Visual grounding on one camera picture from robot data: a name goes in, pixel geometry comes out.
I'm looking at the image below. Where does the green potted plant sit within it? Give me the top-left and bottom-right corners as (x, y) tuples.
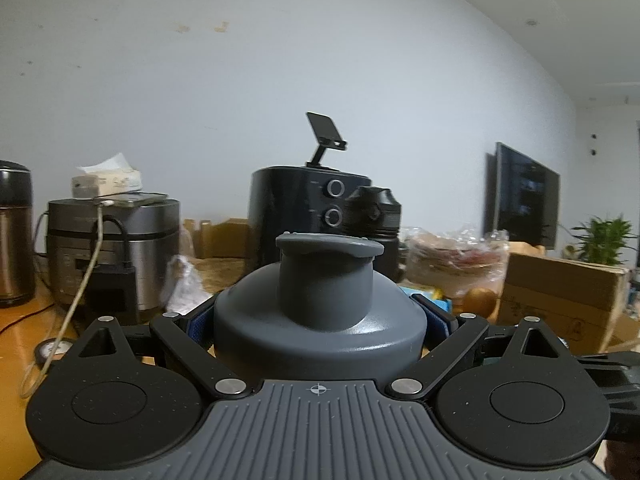
(570, 212), (640, 266)

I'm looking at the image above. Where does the small open cardboard box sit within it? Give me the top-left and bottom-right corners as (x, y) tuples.
(182, 217), (251, 261)

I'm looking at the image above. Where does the round brown fruit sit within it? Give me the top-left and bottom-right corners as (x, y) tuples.
(462, 286), (501, 323)

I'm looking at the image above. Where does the brown steel kettle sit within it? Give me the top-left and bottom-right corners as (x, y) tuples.
(0, 160), (37, 309)

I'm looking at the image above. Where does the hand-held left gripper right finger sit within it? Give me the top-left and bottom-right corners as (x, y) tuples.
(387, 294), (566, 401)

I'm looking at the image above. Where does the wall television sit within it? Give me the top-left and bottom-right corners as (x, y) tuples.
(482, 142), (561, 251)

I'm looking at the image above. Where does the white plastic bag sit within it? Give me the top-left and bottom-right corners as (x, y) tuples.
(165, 254), (213, 316)

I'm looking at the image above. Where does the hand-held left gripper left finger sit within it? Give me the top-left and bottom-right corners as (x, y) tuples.
(77, 305), (251, 401)

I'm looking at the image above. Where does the white cable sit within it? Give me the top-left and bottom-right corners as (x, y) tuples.
(20, 202), (108, 401)

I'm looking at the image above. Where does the black power adapter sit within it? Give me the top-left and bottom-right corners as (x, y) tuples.
(92, 265), (138, 326)

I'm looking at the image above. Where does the round white disc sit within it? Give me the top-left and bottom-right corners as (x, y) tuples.
(35, 338), (76, 362)

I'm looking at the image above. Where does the smartphone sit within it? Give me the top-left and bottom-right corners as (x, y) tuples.
(94, 191), (169, 209)

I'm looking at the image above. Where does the clear bag of food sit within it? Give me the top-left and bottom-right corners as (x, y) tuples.
(404, 225), (511, 301)

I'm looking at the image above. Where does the black gradient water bottle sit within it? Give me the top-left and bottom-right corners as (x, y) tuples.
(342, 185), (403, 283)

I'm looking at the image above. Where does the black phone stand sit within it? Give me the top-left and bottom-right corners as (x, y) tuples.
(305, 111), (348, 168)

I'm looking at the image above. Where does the silver rice cooker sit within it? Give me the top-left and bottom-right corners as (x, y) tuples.
(46, 197), (182, 323)

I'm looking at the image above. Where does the dark blue air fryer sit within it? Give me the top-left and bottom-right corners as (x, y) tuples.
(248, 164), (373, 281)

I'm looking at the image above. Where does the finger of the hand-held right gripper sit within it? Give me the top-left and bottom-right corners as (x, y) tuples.
(572, 351), (640, 376)

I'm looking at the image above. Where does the clear shaker bottle grey lid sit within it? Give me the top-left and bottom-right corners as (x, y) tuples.
(214, 231), (428, 391)

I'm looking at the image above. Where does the blue packet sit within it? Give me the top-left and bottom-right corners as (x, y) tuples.
(400, 282), (453, 311)

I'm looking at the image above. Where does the large cardboard box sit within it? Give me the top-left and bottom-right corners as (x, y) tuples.
(492, 251), (633, 353)

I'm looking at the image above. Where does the tissue box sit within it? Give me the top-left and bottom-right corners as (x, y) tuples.
(70, 152), (143, 200)

